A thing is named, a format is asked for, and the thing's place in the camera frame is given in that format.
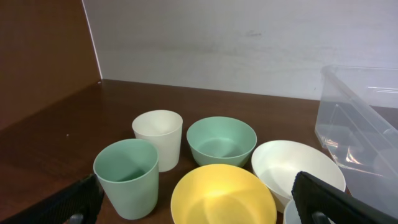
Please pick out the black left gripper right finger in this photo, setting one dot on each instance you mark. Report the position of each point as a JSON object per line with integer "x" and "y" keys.
{"x": 319, "y": 202}

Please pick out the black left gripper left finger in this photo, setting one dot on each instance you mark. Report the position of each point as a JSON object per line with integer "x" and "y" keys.
{"x": 80, "y": 202}

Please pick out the white small bowl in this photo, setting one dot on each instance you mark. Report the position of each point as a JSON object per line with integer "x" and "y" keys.
{"x": 276, "y": 164}

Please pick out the green plastic cup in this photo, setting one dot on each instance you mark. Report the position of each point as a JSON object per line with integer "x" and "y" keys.
{"x": 128, "y": 172}

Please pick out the clear plastic storage bin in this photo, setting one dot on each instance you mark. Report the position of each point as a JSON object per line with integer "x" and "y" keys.
{"x": 357, "y": 124}

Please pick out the yellow small bowl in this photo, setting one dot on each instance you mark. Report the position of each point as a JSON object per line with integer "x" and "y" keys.
{"x": 221, "y": 193}

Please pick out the cream plastic cup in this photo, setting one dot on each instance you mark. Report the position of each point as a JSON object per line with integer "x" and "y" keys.
{"x": 163, "y": 128}

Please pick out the green small bowl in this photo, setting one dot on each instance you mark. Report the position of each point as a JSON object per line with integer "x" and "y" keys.
{"x": 221, "y": 140}

